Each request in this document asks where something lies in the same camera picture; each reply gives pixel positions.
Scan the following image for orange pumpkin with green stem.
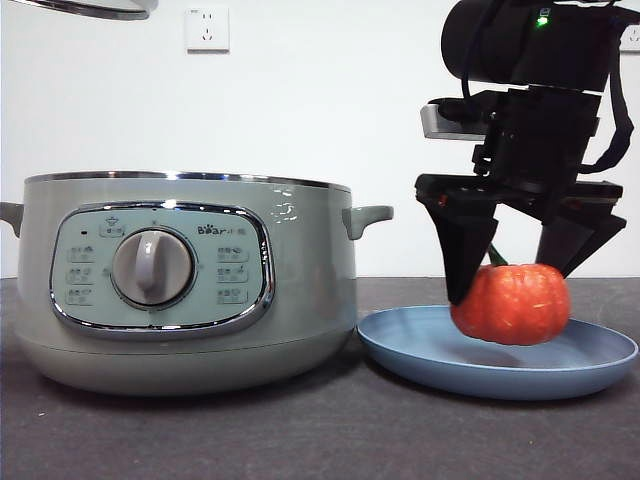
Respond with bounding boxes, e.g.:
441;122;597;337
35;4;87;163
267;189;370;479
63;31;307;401
449;243;573;346

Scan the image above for glass lid with green knob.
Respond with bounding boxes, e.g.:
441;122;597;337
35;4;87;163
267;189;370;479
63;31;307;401
29;0;159;22

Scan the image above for blue plate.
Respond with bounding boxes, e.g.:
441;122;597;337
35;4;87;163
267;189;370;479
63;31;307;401
356;304;640;402

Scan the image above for pale green electric steamer pot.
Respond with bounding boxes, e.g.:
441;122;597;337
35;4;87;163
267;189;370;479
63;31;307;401
0;170;395;398

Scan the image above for black cable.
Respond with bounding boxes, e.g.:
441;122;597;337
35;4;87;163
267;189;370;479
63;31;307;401
579;12;634;175

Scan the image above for pale grey camera box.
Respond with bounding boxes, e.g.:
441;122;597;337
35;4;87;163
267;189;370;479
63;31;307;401
419;97;495;142

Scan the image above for white wall socket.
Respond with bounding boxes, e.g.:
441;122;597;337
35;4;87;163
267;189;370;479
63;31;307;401
185;7;232;55
617;22;640;54

